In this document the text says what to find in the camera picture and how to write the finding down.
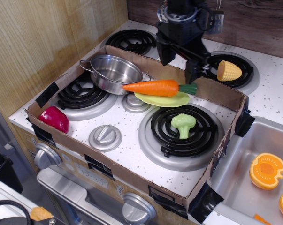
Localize stainless steel sink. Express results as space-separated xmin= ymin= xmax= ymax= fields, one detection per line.
xmin=204 ymin=117 xmax=283 ymax=225

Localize brown cardboard fence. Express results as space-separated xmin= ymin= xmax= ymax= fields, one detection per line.
xmin=27 ymin=46 xmax=253 ymax=225

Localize large orange pumpkin half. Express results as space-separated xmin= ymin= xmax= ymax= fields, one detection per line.
xmin=249 ymin=153 xmax=283 ymax=190

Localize light green plastic plate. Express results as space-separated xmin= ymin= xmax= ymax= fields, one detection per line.
xmin=134 ymin=92 xmax=190 ymax=107

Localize front silver stove knob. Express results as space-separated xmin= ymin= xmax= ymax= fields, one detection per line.
xmin=89 ymin=125 xmax=122 ymax=152

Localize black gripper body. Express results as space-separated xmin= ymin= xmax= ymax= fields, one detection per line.
xmin=156 ymin=8 xmax=211 ymax=60

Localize hanging metal strainer ladle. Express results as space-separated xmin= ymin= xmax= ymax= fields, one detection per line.
xmin=157 ymin=4 xmax=167 ymax=22

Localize yellow toy corn cob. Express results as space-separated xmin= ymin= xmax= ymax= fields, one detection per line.
xmin=217 ymin=60 xmax=242 ymax=82

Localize front right black burner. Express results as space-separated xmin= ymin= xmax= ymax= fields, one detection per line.
xmin=151 ymin=105 xmax=219 ymax=157

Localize middle silver stove knob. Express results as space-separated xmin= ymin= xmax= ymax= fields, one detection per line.
xmin=122 ymin=94 xmax=151 ymax=113

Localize silver oven knob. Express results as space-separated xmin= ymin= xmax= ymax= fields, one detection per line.
xmin=122 ymin=192 xmax=157 ymax=225
xmin=34 ymin=142 xmax=62 ymax=169

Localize orange object bottom left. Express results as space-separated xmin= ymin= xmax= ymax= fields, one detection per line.
xmin=30 ymin=206 xmax=53 ymax=221

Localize orange toy carrot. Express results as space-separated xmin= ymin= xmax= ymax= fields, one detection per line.
xmin=122 ymin=80 xmax=198 ymax=97

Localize silver stove knob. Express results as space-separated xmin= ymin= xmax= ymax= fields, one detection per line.
xmin=122 ymin=94 xmax=151 ymax=113
xmin=89 ymin=125 xmax=122 ymax=152

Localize left silver oven knob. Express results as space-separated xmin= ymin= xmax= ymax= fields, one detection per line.
xmin=34 ymin=142 xmax=62 ymax=169

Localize back right black burner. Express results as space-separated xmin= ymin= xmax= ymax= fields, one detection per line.
xmin=204 ymin=52 xmax=254 ymax=88

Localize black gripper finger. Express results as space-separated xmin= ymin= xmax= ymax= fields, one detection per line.
xmin=185 ymin=59 xmax=209 ymax=84
xmin=157 ymin=41 xmax=176 ymax=66

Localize green toy broccoli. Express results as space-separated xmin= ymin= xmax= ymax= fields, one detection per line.
xmin=171 ymin=113 xmax=197 ymax=139

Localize back left black burner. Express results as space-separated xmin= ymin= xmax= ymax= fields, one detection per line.
xmin=103 ymin=29 xmax=156 ymax=54

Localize hanging metal slotted spatula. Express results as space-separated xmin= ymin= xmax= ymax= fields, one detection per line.
xmin=206 ymin=0 xmax=225 ymax=35

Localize silver oven door handle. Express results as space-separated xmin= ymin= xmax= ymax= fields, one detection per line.
xmin=37 ymin=168 xmax=127 ymax=225

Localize stainless steel pot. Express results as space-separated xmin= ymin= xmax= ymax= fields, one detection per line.
xmin=79 ymin=55 xmax=153 ymax=95

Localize right silver oven knob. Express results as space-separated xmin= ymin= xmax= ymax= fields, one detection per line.
xmin=122 ymin=192 xmax=157 ymax=225

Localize red toy pepper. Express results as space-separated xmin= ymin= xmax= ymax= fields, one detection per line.
xmin=38 ymin=106 xmax=70 ymax=134

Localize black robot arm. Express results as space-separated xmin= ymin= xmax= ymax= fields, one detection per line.
xmin=156 ymin=0 xmax=213 ymax=84

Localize black cable bottom left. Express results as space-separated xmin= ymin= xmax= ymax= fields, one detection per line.
xmin=0 ymin=200 xmax=31 ymax=225

